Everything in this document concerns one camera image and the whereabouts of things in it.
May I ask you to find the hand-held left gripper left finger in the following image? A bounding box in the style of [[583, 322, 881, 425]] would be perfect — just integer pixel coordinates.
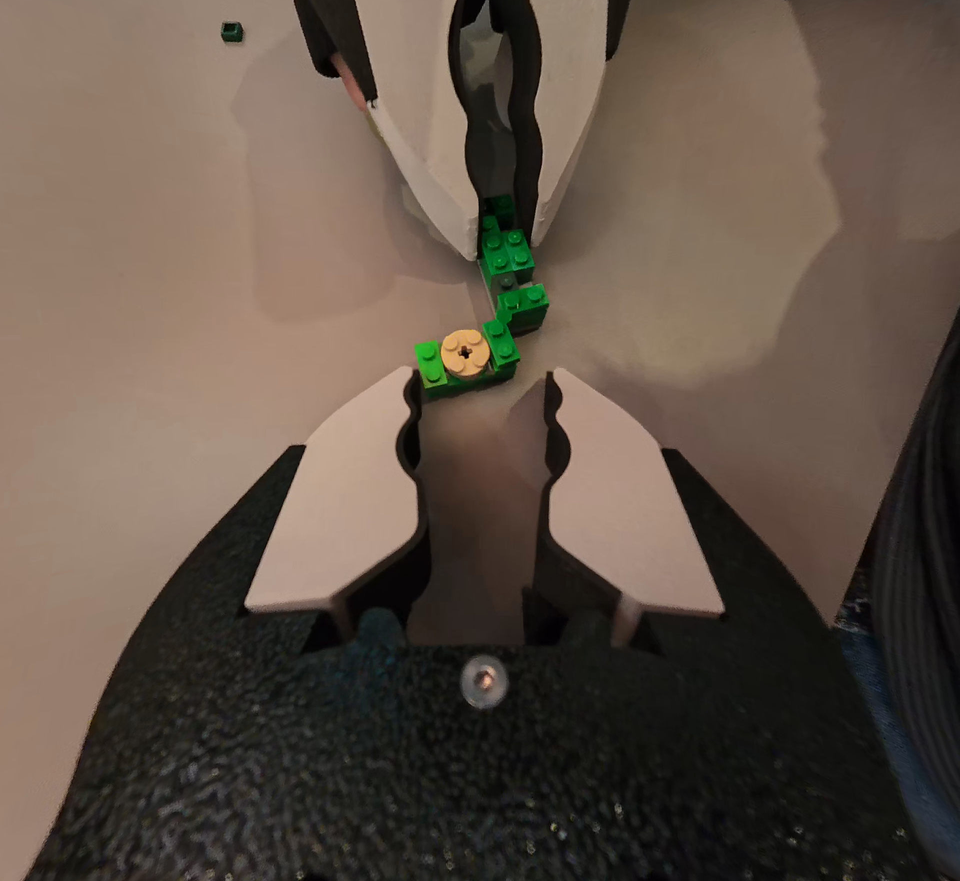
[[244, 365, 434, 644]]

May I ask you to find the tan round toy brick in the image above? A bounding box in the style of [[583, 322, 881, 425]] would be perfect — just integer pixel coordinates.
[[440, 328, 493, 380]]

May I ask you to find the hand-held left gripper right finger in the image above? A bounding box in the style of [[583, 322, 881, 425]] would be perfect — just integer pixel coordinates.
[[532, 368, 726, 648]]

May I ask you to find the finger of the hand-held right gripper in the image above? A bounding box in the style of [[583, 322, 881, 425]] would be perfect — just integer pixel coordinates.
[[491, 0, 612, 247], [336, 0, 498, 262]]

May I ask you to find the blue denim garment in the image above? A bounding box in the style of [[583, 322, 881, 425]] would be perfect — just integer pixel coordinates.
[[831, 573, 960, 881]]

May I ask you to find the black ribbed cable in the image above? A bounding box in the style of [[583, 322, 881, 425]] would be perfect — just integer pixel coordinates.
[[870, 307, 960, 875]]

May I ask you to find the green toy brick assembly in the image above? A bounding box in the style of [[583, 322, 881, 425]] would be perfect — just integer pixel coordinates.
[[414, 194, 552, 402]]

